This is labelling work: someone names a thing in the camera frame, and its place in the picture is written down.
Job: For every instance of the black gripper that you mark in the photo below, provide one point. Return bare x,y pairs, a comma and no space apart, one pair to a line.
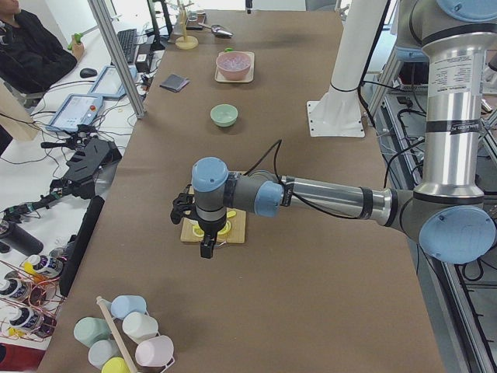
208,228

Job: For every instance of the green ceramic bowl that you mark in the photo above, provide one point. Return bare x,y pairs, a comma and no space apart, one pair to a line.
224,115

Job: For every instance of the pink bowl of ice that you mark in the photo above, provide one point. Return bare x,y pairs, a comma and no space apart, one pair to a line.
234,65

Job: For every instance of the metal ice scoop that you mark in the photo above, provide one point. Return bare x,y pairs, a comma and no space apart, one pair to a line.
218,30

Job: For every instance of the lemon slice by peeled lemon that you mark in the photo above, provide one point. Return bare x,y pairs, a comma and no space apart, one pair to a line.
197,231

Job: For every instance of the bamboo cutting board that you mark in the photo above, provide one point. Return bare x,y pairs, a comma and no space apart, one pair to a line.
235,236

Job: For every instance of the blue plastic cup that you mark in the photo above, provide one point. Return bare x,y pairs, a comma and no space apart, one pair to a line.
123,305

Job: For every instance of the white plastic cup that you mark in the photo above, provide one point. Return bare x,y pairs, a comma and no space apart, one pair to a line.
140,327

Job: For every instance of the pink plastic cup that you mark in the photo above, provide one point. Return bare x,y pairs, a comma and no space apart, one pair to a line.
155,352

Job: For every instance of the black foam bar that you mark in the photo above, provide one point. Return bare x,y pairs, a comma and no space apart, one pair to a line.
80,245

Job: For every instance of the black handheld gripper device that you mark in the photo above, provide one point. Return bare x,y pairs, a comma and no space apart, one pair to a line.
91,155

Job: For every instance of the green plastic cup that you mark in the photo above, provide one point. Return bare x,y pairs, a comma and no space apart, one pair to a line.
90,330

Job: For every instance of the yellow plastic cup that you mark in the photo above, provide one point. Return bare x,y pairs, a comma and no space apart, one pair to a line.
115,365

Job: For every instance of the grey plastic cup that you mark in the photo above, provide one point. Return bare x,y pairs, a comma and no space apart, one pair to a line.
101,351

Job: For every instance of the grey folded cloth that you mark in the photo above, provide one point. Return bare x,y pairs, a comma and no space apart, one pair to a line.
174,83

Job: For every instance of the near blue teach pendant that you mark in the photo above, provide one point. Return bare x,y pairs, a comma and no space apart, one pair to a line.
77,109

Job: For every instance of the blue teach pendant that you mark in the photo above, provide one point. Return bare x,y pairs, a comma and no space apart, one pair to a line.
77,109
108,84

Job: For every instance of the far blue teach pendant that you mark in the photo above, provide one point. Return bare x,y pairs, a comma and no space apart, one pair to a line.
108,84

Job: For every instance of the black cylinder bottle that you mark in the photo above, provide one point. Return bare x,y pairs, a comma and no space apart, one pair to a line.
17,238

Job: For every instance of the wooden mug tree stand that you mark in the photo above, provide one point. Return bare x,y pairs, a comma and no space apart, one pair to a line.
184,42

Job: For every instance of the black computer mouse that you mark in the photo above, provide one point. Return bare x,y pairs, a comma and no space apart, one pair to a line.
88,73

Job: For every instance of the black keyboard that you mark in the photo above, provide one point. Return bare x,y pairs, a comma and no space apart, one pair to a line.
126,39

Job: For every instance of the person in black jacket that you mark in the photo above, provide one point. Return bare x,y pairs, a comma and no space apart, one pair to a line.
34,59

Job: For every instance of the lemon slice near handle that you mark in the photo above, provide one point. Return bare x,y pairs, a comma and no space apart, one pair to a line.
226,229

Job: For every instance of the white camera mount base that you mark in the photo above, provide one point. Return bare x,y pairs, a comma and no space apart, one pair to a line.
338,112

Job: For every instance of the copper wire bottle rack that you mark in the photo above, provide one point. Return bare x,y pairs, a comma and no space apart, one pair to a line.
31,297

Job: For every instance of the aluminium frame post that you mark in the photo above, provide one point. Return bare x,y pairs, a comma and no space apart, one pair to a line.
104,22

